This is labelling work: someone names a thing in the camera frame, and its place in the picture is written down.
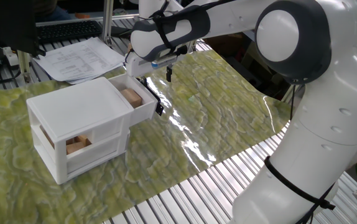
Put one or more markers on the aluminium frame post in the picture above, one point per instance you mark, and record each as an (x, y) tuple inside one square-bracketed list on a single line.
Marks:
[(24, 65), (194, 46), (107, 21)]

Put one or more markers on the printed paper stack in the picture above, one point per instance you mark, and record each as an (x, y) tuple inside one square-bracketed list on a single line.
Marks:
[(79, 59)]

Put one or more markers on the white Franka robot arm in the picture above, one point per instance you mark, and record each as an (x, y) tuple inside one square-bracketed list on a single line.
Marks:
[(321, 140)]

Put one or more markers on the light wooden cube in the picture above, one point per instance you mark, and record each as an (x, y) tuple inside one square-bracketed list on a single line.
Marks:
[(132, 98)]

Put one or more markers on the seated person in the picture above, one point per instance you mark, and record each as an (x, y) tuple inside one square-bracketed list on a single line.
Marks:
[(52, 14)]

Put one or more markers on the green marble pattern mat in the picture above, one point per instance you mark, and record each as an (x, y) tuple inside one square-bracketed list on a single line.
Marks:
[(181, 140)]

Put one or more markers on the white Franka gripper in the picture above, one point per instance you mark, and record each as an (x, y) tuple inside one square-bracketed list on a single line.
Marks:
[(138, 68)]

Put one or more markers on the black monitor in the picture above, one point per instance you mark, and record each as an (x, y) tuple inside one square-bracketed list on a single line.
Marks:
[(4, 25)]

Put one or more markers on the wooden block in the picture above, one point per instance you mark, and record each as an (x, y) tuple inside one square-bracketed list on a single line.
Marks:
[(83, 140), (74, 148)]

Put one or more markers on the small orange tool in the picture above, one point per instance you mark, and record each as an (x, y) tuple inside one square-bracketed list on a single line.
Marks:
[(82, 15)]

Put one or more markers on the white power strip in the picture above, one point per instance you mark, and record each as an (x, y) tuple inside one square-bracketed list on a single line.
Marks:
[(10, 57)]

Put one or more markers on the white plastic drawer cabinet frame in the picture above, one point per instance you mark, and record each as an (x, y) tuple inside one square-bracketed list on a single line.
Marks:
[(76, 105)]

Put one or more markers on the silver camera with blue cap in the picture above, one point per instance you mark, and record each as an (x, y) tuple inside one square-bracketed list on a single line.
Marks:
[(164, 62)]

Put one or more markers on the white plain drawer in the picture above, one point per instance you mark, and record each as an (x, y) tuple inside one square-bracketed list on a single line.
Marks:
[(94, 158)]

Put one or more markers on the black computer keyboard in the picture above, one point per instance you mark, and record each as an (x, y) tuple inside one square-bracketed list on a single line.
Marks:
[(69, 31)]

